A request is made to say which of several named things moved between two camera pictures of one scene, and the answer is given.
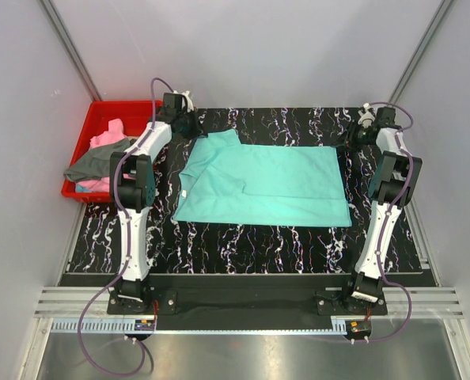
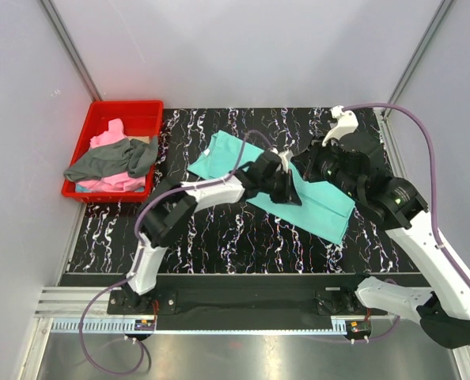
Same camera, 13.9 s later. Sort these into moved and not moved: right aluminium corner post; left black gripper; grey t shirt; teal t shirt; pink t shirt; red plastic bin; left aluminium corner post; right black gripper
Moved: teal t shirt; right black gripper; left black gripper
Not moved: red plastic bin; left aluminium corner post; pink t shirt; right aluminium corner post; grey t shirt
